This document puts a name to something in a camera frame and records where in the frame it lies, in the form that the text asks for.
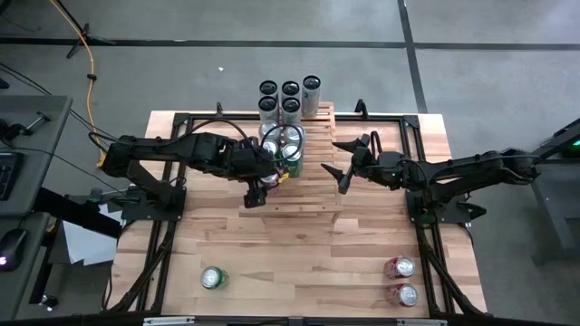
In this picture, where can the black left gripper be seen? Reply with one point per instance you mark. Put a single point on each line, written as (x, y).
(249, 167)

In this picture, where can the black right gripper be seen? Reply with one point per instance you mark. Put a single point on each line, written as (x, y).
(376, 165)

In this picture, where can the red Coca-Cola can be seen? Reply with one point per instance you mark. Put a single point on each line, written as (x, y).
(408, 295)
(404, 267)
(271, 180)

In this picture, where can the green Sprite can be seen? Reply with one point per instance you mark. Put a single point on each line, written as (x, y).
(211, 278)
(293, 160)
(271, 146)

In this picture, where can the Celsius can green print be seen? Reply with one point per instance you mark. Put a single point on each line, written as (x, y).
(311, 97)

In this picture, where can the Celsius Tropical Vibe can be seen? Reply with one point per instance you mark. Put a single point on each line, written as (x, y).
(268, 106)
(290, 106)

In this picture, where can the tall white Celsius can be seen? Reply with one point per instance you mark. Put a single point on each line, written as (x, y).
(290, 87)

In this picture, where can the Celsius Peach Vibe can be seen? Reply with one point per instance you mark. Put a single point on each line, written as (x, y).
(268, 87)

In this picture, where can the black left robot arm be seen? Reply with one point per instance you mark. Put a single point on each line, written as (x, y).
(181, 154)

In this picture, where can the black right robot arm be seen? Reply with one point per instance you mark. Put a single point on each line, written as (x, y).
(476, 169)

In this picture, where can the wooden slatted shelf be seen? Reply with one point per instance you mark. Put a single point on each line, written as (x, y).
(312, 199)

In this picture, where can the yellow label tag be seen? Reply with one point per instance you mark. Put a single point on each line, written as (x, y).
(284, 177)

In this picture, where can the black table clamp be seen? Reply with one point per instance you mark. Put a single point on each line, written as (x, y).
(219, 108)
(361, 109)

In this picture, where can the white paper sheet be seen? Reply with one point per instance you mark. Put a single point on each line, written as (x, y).
(86, 246)

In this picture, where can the black diagonal beam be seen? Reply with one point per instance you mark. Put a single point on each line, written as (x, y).
(77, 216)

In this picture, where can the dark grey side table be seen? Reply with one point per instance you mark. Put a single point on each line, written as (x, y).
(566, 142)

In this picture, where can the grey desk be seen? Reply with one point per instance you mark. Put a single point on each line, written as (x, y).
(41, 136)

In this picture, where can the black stand legs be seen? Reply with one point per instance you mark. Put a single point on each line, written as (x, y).
(71, 50)

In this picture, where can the black clamp tool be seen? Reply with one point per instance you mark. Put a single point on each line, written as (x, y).
(25, 126)

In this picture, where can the black keyboard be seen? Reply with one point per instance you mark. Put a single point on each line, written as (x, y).
(8, 176)

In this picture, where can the black computer mouse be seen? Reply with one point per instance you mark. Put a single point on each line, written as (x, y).
(11, 249)

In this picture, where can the black aluminium table frame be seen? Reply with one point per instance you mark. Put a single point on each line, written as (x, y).
(344, 117)

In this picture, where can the silver metal bracket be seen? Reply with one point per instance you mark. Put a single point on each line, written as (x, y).
(421, 322)
(168, 321)

